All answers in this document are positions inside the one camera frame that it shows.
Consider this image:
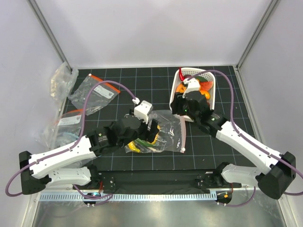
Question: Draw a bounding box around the yellow toy banana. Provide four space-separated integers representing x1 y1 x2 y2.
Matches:
127 142 141 153

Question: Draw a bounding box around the yellow toy corn cob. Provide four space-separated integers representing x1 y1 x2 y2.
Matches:
151 126 160 145

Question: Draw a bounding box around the clear pink-dotted zip bag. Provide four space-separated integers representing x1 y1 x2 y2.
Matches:
125 110 186 154

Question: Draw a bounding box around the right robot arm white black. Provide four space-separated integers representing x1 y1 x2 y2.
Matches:
170 91 296 200

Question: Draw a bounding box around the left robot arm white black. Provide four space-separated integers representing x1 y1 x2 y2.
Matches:
19 115 160 195

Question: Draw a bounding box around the orange-zip bag upper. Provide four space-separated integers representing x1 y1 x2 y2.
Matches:
68 74 120 116

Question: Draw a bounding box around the orange-zip bag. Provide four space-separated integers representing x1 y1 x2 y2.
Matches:
35 109 83 150
68 74 120 116

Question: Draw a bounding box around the orange-zip bag lower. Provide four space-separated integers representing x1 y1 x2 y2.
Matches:
35 109 83 150

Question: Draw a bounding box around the blue-zip clear bag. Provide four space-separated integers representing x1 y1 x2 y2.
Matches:
58 132 79 143

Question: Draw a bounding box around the red toy chili pepper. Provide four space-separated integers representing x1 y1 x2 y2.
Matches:
178 68 186 82

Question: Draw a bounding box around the white perforated plastic basket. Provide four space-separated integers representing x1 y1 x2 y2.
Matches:
169 67 220 124

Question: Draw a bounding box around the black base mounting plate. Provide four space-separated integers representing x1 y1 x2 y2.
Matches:
72 169 242 195

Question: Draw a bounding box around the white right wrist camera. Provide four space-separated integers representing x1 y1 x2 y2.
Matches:
183 78 200 98

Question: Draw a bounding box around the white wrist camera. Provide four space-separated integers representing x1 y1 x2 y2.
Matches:
134 100 153 124
183 78 200 98

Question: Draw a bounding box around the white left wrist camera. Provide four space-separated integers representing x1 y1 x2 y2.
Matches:
134 100 153 124

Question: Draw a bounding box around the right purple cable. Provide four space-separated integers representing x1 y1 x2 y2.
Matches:
187 70 303 208

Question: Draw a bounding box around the purple cable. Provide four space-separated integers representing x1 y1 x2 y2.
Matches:
187 70 303 208
5 80 140 205

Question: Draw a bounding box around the perforated aluminium rail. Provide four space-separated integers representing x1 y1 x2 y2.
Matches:
39 191 217 202

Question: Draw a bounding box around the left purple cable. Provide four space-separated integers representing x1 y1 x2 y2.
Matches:
5 80 140 205

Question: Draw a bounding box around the crumpled clear bag at wall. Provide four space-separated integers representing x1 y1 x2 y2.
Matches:
50 62 79 103

